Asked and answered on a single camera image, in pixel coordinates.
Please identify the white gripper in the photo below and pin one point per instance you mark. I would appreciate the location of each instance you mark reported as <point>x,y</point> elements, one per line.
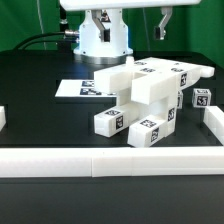
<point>96,5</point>

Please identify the white chair back frame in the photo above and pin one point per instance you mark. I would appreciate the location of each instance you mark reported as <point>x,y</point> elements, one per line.
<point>148,80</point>

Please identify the white chair seat part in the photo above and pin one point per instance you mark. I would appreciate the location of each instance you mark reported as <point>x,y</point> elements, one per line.
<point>164,105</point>

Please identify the small white block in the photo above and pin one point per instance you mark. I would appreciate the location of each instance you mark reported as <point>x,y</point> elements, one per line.
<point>115,119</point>

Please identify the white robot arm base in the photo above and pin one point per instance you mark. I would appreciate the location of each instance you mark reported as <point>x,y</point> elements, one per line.
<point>92,50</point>

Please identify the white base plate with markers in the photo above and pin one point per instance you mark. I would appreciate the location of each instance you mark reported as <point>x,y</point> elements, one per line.
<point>79,88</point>

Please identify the white right fence wall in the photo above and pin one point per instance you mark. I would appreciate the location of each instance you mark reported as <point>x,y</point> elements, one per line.
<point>214,120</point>

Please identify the white fence wall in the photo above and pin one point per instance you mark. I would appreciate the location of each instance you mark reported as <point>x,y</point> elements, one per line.
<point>2,117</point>
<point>110,162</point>
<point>214,120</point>

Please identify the white front fence wall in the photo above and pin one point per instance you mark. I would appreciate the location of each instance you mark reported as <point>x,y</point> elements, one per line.
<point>110,162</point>

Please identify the white left fence wall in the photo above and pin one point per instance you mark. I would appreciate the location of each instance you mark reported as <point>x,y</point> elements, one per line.
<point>2,117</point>

